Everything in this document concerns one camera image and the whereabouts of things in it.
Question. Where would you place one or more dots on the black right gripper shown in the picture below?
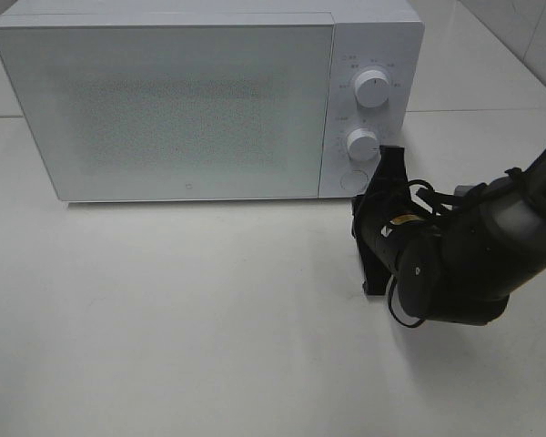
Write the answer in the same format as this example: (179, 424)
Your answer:
(389, 225)

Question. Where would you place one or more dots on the white timer knob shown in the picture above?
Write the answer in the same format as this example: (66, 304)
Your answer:
(362, 144)

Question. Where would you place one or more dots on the white microwave door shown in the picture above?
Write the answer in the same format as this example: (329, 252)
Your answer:
(160, 113)

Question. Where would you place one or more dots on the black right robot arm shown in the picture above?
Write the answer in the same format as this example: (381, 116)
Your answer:
(450, 257)

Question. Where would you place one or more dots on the upper white power knob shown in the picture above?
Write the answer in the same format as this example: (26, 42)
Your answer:
(371, 87)

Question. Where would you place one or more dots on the white microwave oven body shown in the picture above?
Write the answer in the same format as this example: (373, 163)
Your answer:
(131, 101)

